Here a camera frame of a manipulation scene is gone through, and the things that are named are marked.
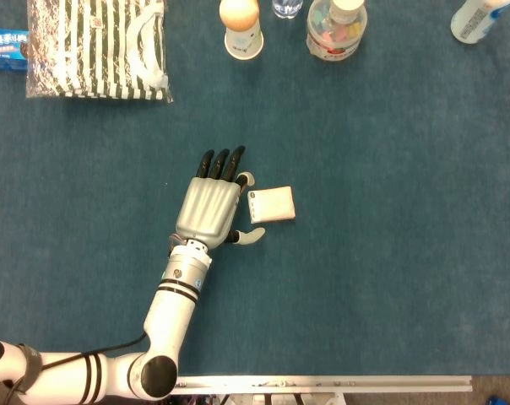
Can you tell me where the upturned white paper cup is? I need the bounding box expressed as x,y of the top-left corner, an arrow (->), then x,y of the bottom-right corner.
224,16 -> 265,61

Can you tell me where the clear water bottle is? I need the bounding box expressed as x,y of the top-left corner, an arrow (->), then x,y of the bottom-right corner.
272,0 -> 304,20

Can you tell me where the small white box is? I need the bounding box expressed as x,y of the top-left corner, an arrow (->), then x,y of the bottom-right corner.
247,185 -> 297,224

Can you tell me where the blue cookie box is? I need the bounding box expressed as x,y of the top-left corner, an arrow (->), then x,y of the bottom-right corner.
0,27 -> 30,72

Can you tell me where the clear jar with white lid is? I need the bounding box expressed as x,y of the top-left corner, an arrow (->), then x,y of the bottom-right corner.
306,0 -> 368,62

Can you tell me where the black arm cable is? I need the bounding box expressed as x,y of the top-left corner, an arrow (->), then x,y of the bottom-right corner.
3,331 -> 149,405

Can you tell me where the blue felt table cloth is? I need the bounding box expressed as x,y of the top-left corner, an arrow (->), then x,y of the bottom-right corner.
0,0 -> 510,376

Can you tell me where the grey arm strap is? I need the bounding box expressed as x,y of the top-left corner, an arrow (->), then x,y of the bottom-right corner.
12,343 -> 45,396

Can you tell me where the aluminium table rail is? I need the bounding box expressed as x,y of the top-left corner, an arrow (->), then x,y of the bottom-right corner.
170,374 -> 474,396

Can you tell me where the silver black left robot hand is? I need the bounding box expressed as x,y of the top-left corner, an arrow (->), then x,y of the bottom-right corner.
168,145 -> 267,254

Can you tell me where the wooden ball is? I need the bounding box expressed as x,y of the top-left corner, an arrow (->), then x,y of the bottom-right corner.
219,0 -> 260,31

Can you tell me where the bagged green striped shirt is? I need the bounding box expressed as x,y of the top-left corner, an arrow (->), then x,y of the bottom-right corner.
25,0 -> 174,104

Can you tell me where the white bottle with blue label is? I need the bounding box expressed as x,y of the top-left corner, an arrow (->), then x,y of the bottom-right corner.
450,0 -> 510,45

